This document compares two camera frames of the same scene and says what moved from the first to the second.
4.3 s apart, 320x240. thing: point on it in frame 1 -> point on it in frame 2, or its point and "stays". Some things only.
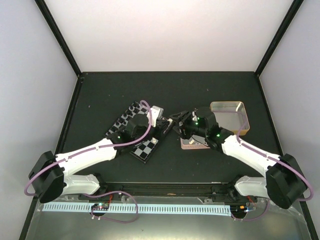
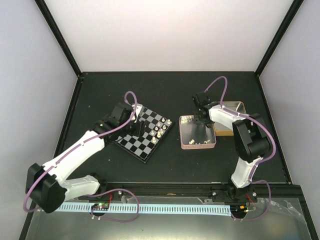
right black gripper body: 192,128 -> 200,120
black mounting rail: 128,191 stays
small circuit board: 100,206 stays
